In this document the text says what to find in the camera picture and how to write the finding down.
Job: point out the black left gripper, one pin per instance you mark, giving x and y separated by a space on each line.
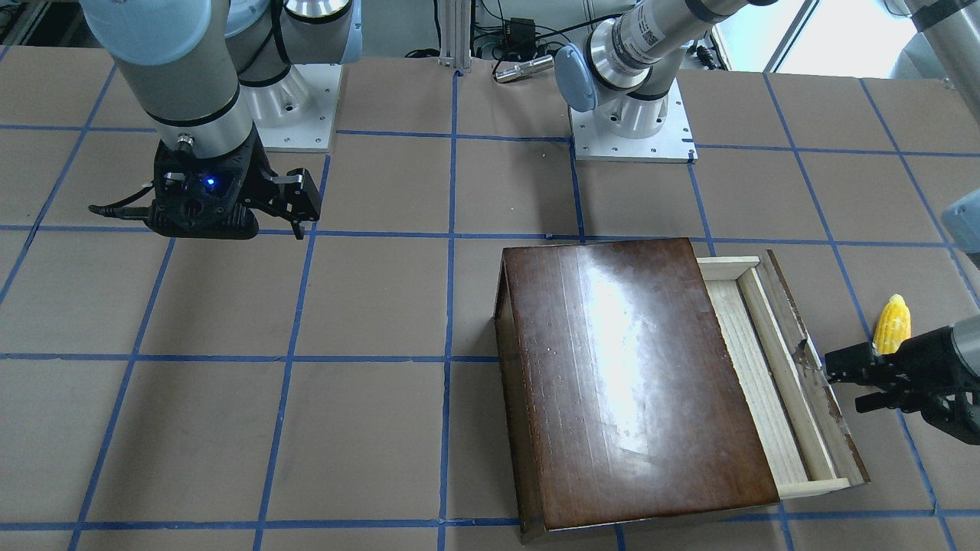
928 375

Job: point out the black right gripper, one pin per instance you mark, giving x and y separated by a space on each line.
259 180

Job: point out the yellow corn cob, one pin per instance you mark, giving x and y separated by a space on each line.
893 325

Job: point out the light wooden drawer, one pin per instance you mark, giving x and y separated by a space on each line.
800 422

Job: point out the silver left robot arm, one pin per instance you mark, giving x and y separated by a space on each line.
626 56

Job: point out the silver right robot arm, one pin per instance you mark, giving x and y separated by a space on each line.
214 76

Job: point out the silver metal cylinder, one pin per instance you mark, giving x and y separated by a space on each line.
523 70

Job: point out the dark brown wooden cabinet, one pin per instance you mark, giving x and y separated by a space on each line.
621 399

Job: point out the black power adapter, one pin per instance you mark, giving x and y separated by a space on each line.
519 30

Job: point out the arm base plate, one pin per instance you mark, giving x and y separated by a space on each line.
297 114
629 129

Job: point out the aluminium frame post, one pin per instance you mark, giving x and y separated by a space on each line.
455 34

